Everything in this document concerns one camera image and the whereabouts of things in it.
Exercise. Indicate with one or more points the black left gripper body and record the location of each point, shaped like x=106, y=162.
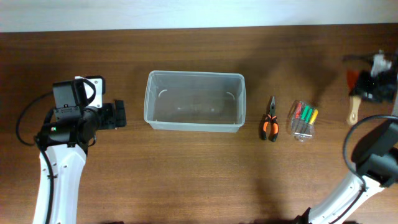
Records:
x=109, y=115

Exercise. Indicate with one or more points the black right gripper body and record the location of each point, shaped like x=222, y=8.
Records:
x=374, y=86

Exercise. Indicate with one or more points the orange scraper wooden handle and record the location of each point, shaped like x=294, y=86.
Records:
x=354, y=100

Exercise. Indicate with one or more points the clear case of screwdrivers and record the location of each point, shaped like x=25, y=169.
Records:
x=303, y=121

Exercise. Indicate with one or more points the orange black needle-nose pliers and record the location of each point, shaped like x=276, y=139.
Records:
x=270, y=126

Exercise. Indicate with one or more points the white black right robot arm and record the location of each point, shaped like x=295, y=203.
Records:
x=373, y=163

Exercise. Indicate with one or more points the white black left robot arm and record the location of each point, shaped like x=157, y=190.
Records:
x=63, y=142

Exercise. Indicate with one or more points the clear plastic container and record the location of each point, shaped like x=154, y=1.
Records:
x=195, y=101

